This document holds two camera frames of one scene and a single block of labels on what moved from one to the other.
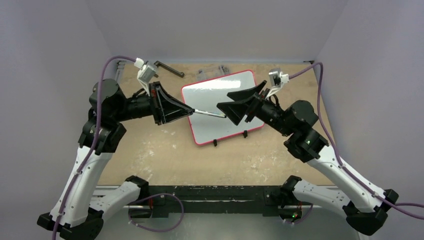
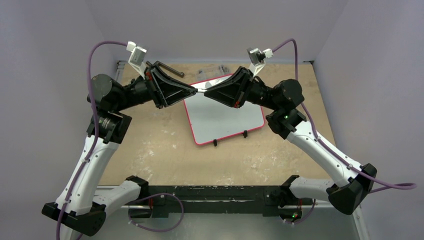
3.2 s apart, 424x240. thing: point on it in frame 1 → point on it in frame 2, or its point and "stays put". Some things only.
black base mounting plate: (266, 199) stays put
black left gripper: (172, 108) → (164, 90)
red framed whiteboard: (205, 95) stays put
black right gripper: (253, 107) → (244, 87)
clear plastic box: (212, 73) stays put
